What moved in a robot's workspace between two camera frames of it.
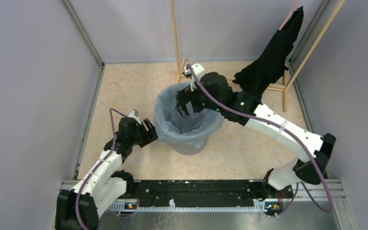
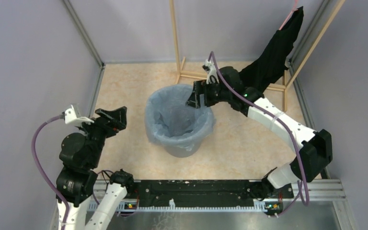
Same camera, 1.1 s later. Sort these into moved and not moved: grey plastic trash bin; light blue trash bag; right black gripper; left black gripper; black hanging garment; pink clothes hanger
Moved: left black gripper; right black gripper; grey plastic trash bin; light blue trash bag
Not moved: pink clothes hanger; black hanging garment
